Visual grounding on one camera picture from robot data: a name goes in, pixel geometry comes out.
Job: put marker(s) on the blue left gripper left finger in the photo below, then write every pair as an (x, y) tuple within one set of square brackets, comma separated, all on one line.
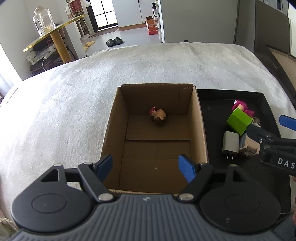
[(103, 167)]

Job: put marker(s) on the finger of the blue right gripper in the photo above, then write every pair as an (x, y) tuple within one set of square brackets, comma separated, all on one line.
[(287, 122), (260, 135)]

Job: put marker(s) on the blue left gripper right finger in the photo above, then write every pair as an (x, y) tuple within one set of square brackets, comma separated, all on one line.
[(188, 168)]

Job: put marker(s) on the green plastic block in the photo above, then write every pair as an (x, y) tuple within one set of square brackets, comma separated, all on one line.
[(239, 121)]

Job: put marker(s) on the white charger plug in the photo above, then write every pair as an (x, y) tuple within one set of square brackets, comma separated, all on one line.
[(230, 146)]

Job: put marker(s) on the pink bear toy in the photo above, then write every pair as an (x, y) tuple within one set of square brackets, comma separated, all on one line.
[(243, 107)]

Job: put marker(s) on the brown-haired doll figurine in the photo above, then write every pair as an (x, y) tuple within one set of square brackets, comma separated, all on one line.
[(158, 116)]

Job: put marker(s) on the dark framed board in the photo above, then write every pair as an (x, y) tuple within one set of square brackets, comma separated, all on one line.
[(281, 66)]

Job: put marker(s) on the black tray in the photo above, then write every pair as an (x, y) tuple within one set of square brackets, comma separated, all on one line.
[(216, 106)]

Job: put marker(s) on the brown cardboard box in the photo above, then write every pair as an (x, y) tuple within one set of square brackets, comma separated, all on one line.
[(145, 155)]

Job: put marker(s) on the round gold side table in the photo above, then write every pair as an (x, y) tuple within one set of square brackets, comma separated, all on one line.
[(57, 40)]

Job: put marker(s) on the yellow slippers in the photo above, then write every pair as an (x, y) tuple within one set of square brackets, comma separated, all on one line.
[(88, 44)]

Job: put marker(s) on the black slipper left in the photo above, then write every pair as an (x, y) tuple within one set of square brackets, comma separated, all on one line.
[(111, 43)]

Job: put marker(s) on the black slipper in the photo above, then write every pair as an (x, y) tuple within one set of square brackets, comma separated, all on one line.
[(118, 41), (111, 43)]

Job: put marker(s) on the black slipper right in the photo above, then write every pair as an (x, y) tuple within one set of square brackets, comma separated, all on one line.
[(118, 41)]

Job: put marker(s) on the white power strip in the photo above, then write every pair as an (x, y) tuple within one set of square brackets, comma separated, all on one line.
[(35, 56)]

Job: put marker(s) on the orange cardboard box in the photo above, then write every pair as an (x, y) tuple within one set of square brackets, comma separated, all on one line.
[(151, 25)]

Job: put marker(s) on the white kitchen cabinet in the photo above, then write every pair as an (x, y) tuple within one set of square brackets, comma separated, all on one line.
[(131, 14)]

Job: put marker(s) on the clear glass jar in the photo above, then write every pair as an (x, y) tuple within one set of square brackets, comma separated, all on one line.
[(43, 20)]

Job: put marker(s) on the spray bottle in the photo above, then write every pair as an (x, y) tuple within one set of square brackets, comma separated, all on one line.
[(154, 9)]

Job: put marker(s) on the red canister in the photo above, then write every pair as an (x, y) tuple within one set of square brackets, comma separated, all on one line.
[(74, 9)]

